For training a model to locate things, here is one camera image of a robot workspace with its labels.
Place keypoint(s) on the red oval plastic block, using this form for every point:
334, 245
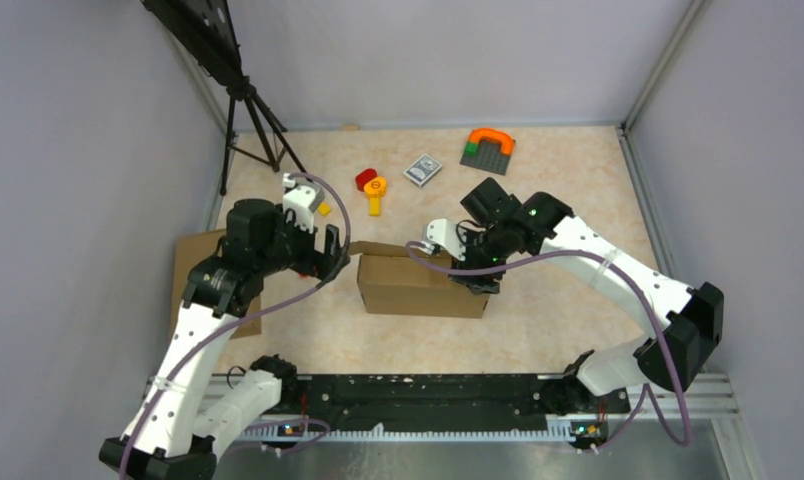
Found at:
364, 177

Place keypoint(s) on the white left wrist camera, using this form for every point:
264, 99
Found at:
300, 202

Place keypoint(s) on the black tripod stand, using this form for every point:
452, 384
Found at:
206, 29

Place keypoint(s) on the large cardboard box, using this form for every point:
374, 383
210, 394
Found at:
392, 283

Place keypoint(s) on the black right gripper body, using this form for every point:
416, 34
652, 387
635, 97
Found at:
484, 250

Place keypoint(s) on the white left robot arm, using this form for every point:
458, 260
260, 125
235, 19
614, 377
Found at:
183, 371

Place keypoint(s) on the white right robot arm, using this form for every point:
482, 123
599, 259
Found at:
680, 325

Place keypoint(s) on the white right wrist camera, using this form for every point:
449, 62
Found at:
445, 236

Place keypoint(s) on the yellow rectangular block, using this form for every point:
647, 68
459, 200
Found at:
324, 209

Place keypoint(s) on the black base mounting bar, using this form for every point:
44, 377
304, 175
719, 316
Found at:
468, 403

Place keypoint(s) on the blue playing card box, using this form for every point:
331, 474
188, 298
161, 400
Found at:
423, 170

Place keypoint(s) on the aluminium front rail frame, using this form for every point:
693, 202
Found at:
567, 433

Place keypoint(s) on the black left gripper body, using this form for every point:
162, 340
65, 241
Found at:
291, 248

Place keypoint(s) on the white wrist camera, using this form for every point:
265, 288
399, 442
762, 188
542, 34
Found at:
300, 202
445, 236

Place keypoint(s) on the grey lego base plate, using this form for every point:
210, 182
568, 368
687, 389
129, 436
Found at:
488, 158

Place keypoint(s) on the green small toy brick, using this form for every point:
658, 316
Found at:
471, 148

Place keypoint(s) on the orange arch toy block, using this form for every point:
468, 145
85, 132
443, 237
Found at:
505, 142

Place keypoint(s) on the yellow oval toy block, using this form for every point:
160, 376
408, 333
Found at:
375, 190

